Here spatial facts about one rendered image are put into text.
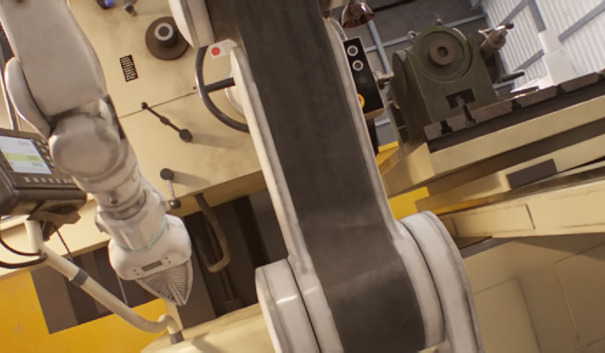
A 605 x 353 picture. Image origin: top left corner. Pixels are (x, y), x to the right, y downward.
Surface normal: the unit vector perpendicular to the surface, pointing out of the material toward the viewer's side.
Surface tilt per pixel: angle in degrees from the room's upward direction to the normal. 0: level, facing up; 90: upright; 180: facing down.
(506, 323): 90
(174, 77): 90
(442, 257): 77
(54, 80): 117
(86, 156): 146
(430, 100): 90
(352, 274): 56
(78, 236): 90
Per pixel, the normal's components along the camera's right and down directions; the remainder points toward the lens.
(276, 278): -0.21, -0.81
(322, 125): 0.17, 0.14
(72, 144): 0.29, 0.66
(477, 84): 0.05, -0.10
